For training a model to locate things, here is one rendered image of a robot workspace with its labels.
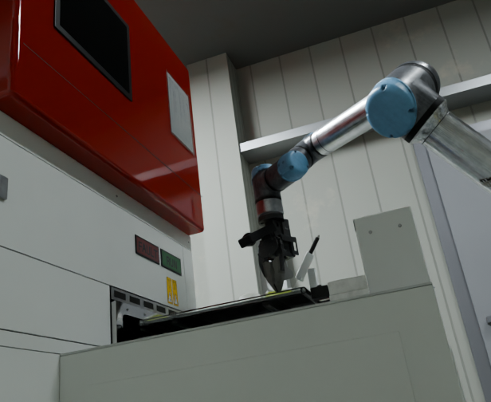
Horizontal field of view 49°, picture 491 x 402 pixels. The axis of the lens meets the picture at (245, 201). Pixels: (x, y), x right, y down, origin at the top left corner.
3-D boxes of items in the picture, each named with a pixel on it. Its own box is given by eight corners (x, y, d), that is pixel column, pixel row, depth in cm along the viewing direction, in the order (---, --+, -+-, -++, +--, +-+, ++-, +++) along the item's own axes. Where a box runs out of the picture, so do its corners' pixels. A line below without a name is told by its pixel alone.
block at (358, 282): (329, 296, 105) (327, 281, 106) (332, 299, 108) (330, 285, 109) (370, 288, 103) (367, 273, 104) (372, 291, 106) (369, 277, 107)
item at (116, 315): (110, 347, 108) (108, 301, 112) (198, 363, 147) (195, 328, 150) (117, 346, 108) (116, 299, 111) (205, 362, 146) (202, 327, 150)
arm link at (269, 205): (268, 195, 145) (248, 206, 151) (270, 211, 144) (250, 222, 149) (287, 201, 150) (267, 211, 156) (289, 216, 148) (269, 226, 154)
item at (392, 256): (371, 301, 84) (352, 218, 89) (398, 340, 132) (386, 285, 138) (432, 289, 81) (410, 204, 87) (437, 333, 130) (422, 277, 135)
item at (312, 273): (298, 301, 145) (290, 254, 151) (301, 303, 149) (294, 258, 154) (320, 297, 144) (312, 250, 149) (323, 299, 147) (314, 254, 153)
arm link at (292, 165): (303, 138, 145) (280, 156, 154) (281, 156, 138) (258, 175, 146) (321, 160, 146) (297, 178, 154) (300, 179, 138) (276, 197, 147)
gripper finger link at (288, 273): (299, 290, 140) (293, 257, 144) (284, 289, 136) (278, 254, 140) (291, 293, 142) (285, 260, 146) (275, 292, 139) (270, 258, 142)
